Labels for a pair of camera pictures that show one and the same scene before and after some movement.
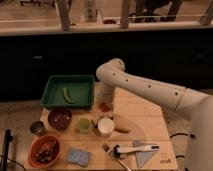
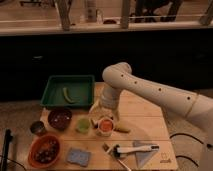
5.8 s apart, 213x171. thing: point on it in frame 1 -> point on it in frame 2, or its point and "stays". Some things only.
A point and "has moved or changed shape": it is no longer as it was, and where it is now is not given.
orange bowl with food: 44,150 stays
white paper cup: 105,127 stays
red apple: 104,107 has moved or changed shape
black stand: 8,139 stays
